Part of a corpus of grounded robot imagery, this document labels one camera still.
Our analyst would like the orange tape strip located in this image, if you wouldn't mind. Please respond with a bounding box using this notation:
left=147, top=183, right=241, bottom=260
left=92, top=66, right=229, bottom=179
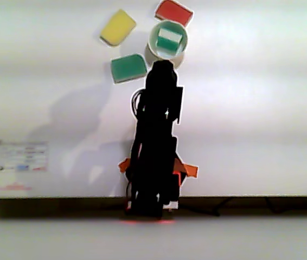
left=174, top=158, right=199, bottom=179
left=118, top=157, right=131, bottom=174

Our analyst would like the white controller box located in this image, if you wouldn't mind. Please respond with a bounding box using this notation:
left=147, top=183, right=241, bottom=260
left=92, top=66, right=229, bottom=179
left=163, top=200, right=180, bottom=211

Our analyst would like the white paper cup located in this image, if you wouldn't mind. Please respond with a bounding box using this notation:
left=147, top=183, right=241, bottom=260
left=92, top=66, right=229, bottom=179
left=144, top=20, right=189, bottom=72

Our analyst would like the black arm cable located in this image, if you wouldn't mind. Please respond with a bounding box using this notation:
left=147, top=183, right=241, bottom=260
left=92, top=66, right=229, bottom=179
left=130, top=88, right=146, bottom=120

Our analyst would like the black cable under table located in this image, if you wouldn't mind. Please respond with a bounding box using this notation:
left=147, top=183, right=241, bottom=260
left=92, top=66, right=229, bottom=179
left=264, top=197, right=307, bottom=215
left=180, top=197, right=234, bottom=217

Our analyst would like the yellow and white sponge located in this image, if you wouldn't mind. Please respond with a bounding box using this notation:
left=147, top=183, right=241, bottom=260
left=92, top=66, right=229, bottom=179
left=99, top=9, right=137, bottom=48

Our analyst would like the red and white sponge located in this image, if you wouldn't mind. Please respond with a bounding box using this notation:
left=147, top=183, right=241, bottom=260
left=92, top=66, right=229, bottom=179
left=154, top=0, right=194, bottom=29

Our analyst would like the green and white sponge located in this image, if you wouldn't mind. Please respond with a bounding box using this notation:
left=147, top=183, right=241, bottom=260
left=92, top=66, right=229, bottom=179
left=156, top=28, right=183, bottom=53
left=110, top=53, right=149, bottom=85

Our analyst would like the white printed label sticker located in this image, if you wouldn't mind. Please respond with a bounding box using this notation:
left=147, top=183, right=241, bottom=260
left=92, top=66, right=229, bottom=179
left=0, top=139, right=49, bottom=173

